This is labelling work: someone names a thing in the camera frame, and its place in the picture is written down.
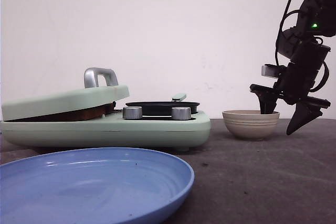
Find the silver control knob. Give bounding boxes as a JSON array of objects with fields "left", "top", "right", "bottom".
[
  {"left": 171, "top": 107, "right": 191, "bottom": 121},
  {"left": 122, "top": 106, "right": 143, "bottom": 120}
]

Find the breakfast maker hinged lid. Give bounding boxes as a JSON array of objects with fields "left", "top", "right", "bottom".
[{"left": 2, "top": 68, "right": 129, "bottom": 121}]

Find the black frying pan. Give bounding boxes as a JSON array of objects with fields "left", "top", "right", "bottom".
[{"left": 126, "top": 93, "right": 200, "bottom": 116}]

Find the bread slice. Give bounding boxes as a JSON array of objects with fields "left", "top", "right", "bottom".
[{"left": 10, "top": 101, "right": 116, "bottom": 122}]

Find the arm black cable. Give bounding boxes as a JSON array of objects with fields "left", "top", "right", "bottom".
[{"left": 274, "top": 0, "right": 308, "bottom": 67}]

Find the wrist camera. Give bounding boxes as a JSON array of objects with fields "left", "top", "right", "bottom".
[{"left": 261, "top": 64, "right": 279, "bottom": 79}]

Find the left silver control knob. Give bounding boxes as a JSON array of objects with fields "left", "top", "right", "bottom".
[{"left": 122, "top": 106, "right": 143, "bottom": 120}]

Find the beige ceramic bowl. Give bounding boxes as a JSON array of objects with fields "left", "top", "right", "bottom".
[{"left": 222, "top": 110, "right": 280, "bottom": 141}]

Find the mint green breakfast maker base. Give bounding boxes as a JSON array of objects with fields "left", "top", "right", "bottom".
[{"left": 1, "top": 111, "right": 211, "bottom": 149}]

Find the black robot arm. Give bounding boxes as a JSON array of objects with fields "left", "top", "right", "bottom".
[{"left": 250, "top": 0, "right": 335, "bottom": 135}]

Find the blue plate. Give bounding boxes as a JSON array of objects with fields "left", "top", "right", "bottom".
[{"left": 1, "top": 147, "right": 195, "bottom": 223}]

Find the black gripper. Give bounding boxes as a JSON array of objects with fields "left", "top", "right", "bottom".
[{"left": 250, "top": 41, "right": 331, "bottom": 135}]

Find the right silver control knob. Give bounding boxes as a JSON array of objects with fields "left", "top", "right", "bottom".
[{"left": 171, "top": 107, "right": 191, "bottom": 121}]

